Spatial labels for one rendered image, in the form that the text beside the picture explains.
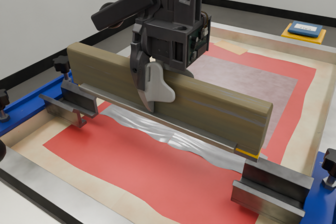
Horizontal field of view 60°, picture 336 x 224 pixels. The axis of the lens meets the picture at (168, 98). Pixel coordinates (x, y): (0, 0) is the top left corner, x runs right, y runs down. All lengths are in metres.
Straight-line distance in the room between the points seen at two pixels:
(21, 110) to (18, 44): 2.11
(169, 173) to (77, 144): 0.20
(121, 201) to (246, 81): 0.46
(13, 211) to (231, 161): 0.35
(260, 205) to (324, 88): 0.45
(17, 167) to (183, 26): 0.36
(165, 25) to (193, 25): 0.03
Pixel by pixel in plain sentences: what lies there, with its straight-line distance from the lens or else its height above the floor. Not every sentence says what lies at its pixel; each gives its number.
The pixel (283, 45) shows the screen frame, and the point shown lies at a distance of 0.97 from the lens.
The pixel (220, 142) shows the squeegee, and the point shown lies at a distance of 0.42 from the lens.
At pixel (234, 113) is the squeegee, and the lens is 0.39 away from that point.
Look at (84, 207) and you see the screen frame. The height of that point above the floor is 0.99.
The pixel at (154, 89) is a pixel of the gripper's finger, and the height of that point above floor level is 1.13.
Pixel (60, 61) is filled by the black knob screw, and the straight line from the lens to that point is 0.68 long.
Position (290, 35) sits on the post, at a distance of 1.12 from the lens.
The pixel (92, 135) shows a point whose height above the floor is 0.96.
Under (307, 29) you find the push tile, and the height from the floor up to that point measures 0.97.
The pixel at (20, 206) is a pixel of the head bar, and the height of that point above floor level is 1.04.
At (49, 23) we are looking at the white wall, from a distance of 2.89.
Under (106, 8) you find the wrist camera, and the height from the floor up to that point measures 1.23.
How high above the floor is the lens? 1.36
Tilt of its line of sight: 35 degrees down
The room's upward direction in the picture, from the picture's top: straight up
